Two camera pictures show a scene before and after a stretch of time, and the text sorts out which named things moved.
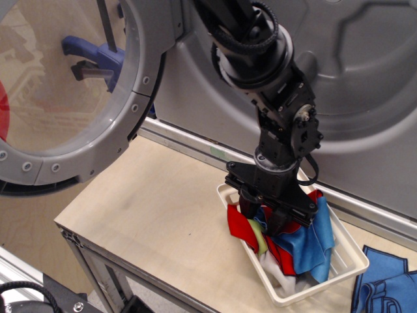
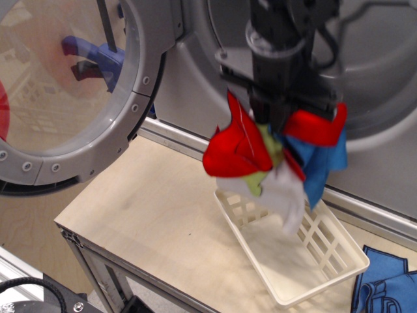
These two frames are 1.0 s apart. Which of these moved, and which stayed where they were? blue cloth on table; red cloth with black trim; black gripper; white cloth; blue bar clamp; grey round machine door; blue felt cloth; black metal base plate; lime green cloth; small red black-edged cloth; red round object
Moved: black gripper; red cloth with black trim; lime green cloth; white cloth; blue felt cloth; small red black-edged cloth
Stayed: black metal base plate; blue cloth on table; blue bar clamp; grey round machine door; red round object
